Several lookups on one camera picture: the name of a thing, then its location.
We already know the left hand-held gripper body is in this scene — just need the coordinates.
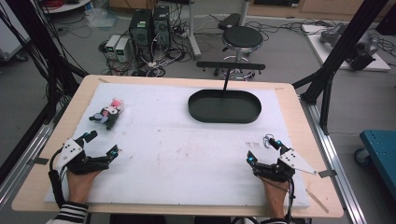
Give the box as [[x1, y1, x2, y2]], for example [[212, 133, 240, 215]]
[[54, 136, 110, 175]]

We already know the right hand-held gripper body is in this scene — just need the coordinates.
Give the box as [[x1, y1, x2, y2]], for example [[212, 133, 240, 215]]
[[253, 147, 318, 184]]

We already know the silver key ring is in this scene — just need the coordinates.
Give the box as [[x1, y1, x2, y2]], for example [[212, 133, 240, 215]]
[[262, 133, 276, 149]]

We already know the black and pink plush toy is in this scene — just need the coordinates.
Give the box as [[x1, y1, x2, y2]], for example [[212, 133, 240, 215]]
[[88, 97, 125, 131]]

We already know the black oval tray hanger stand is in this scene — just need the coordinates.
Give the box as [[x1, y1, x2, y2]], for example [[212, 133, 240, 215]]
[[187, 61, 266, 125]]

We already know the person's right hand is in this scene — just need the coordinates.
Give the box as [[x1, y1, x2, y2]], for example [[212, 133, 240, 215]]
[[262, 178, 291, 206]]

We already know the person's left hand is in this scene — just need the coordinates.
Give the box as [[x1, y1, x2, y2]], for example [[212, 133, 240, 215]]
[[65, 169, 101, 204]]

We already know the thin wooden stick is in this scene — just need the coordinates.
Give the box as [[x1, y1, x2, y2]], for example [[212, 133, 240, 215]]
[[304, 188, 330, 215]]

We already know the black tape piece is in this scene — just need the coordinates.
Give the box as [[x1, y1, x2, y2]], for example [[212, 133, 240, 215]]
[[27, 157, 50, 166], [318, 169, 338, 179]]

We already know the white foam mat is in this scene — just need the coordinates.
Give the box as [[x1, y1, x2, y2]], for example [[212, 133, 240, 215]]
[[44, 81, 311, 208]]

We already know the white power supply box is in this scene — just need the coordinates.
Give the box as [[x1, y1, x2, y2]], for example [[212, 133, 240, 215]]
[[114, 37, 131, 63], [105, 34, 121, 60]]

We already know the white board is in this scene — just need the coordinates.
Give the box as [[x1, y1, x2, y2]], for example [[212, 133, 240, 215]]
[[301, 23, 392, 73]]

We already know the blue cart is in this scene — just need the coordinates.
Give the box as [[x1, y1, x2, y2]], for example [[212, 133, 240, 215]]
[[354, 129, 396, 202]]

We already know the black round stool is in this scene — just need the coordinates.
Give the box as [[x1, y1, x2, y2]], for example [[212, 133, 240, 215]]
[[214, 25, 264, 79]]

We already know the black computer tower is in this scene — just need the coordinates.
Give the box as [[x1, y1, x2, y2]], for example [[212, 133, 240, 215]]
[[128, 8, 154, 63], [151, 5, 172, 51]]

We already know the clear plastic bag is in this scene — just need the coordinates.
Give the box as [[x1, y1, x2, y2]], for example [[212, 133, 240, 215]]
[[84, 7, 120, 30]]

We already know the white cabinet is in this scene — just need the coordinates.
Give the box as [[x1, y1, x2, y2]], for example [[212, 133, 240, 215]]
[[0, 8, 32, 63]]

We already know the grey machine part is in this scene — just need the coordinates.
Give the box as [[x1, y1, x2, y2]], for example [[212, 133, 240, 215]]
[[319, 22, 380, 71]]

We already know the white round table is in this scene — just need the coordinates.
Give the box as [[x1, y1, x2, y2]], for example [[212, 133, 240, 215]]
[[39, 0, 92, 15]]

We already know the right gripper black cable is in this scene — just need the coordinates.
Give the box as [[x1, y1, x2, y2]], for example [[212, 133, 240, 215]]
[[285, 177, 296, 224]]

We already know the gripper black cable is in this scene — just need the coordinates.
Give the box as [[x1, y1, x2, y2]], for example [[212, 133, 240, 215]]
[[48, 147, 68, 210], [285, 177, 296, 224]]

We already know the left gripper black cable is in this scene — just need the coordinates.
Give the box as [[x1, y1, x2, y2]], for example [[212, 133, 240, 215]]
[[48, 147, 68, 210]]

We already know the aluminium rail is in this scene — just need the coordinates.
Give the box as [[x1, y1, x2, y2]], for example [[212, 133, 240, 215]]
[[299, 94, 369, 224], [0, 96, 73, 209]]

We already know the black metal frame post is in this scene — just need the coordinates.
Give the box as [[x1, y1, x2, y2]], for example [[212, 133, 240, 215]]
[[291, 0, 386, 135], [0, 0, 90, 183]]

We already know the tangle of floor cables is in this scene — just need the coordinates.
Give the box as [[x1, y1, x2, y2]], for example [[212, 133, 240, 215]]
[[98, 12, 191, 78]]

